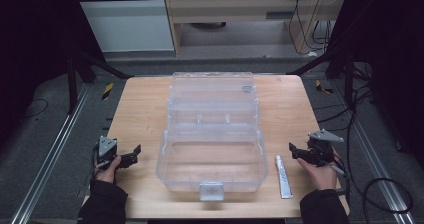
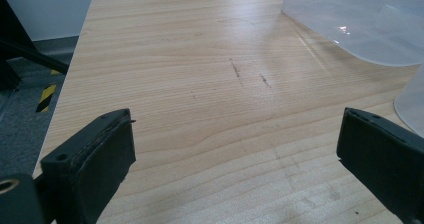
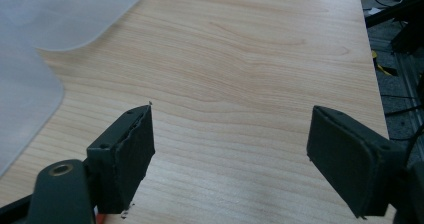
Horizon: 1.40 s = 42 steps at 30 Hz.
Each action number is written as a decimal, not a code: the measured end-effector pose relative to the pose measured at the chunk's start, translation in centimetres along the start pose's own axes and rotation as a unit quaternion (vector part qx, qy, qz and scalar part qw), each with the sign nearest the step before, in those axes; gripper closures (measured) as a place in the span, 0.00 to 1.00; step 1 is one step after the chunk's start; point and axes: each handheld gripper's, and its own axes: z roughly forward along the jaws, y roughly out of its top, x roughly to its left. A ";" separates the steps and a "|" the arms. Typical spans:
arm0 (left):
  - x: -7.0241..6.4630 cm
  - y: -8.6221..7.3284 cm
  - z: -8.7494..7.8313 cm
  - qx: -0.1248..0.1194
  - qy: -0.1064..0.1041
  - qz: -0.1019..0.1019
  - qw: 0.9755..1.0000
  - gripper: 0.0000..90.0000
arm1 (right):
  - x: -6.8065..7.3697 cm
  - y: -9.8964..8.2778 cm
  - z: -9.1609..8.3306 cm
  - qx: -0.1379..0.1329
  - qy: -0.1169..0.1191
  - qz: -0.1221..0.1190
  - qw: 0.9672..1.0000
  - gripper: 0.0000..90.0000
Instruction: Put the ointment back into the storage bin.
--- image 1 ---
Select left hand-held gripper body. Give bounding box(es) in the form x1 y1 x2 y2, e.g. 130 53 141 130
94 135 119 169

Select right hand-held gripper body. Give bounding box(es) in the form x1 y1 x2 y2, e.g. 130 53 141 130
305 128 345 168

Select person's left hand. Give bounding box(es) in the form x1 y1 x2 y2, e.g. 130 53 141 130
94 155 123 185

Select person's right hand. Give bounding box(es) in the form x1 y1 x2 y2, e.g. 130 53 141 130
296 151 339 192

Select white ointment tube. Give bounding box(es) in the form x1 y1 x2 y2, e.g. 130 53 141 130
274 154 294 200

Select yellow black floor tape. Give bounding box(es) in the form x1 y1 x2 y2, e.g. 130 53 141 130
101 82 115 101
314 79 335 95

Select black metal stand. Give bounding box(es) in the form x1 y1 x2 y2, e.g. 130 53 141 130
287 49 356 109
65 51 135 116

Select clear plastic storage box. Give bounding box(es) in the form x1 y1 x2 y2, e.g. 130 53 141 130
155 71 270 203

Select white cabinet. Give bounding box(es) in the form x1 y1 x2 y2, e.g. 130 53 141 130
71 0 176 54

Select black floor cables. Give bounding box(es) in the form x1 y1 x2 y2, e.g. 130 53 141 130
312 62 378 133

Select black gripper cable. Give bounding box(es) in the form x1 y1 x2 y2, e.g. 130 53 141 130
331 162 352 207

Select metal floor rail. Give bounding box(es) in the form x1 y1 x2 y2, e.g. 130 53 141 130
9 83 92 224
351 117 418 224

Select black looped floor cable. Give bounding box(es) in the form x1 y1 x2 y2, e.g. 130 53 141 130
362 177 415 224

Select thin black floor cable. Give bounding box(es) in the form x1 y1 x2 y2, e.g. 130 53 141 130
19 97 50 121

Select hanging black cables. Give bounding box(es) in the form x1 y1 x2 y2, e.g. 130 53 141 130
287 0 336 57

